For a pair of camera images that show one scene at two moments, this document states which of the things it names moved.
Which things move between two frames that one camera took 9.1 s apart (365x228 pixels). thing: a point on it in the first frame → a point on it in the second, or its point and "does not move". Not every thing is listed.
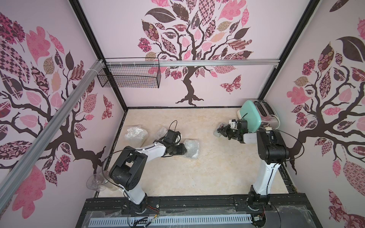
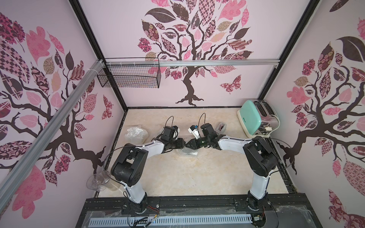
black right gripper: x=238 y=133 → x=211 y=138
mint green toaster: x=258 y=113 does not move
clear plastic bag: x=135 y=136 does not move
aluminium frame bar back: x=221 y=62 does not move
